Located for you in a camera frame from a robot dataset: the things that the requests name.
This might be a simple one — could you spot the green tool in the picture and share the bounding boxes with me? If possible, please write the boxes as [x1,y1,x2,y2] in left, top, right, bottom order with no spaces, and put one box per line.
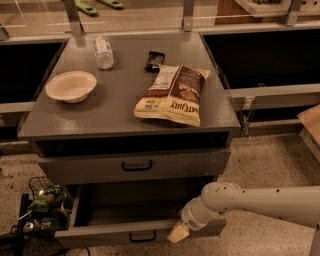
[98,0,124,10]
[74,0,98,16]

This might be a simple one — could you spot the green snack bag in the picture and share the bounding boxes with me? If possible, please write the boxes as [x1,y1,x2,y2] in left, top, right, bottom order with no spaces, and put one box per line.
[28,185,66,213]

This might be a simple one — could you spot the green tool left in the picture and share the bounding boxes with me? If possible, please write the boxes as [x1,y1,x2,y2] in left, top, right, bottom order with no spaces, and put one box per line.
[74,0,98,16]

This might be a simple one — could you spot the clear plastic water bottle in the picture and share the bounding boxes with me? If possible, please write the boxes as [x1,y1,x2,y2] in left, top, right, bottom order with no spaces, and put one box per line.
[94,36,114,70]

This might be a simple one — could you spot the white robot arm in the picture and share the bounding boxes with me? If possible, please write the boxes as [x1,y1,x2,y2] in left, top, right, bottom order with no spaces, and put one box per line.
[167,182,320,256]

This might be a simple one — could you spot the brown cream chip bag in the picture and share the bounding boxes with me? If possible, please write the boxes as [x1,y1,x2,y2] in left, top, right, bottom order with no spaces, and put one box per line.
[133,65,210,127]

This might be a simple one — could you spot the brown cardboard box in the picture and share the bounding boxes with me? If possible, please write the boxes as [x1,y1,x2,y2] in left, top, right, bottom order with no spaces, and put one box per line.
[297,104,320,145]

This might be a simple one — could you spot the grey drawer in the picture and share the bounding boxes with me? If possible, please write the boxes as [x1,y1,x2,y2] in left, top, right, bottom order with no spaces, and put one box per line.
[54,181,228,249]
[38,148,231,185]

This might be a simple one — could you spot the black snack bar wrapper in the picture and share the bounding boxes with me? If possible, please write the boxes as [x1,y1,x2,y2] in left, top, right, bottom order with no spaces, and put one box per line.
[144,51,165,72]

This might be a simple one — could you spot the grey top drawer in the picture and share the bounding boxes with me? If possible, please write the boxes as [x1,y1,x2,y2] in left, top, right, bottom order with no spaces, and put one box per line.
[38,148,231,185]

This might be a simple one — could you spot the grey drawer cabinet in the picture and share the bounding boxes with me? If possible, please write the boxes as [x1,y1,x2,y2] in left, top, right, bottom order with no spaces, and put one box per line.
[16,31,241,188]

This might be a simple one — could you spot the black wire basket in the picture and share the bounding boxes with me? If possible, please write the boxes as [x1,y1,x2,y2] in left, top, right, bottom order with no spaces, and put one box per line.
[28,176,52,199]

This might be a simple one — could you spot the white paper bowl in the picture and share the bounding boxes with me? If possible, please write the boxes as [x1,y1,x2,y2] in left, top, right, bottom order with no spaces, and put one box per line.
[45,71,97,103]

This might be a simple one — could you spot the green tool right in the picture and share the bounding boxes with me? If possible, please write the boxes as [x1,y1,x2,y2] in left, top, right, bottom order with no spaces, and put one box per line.
[98,0,124,10]

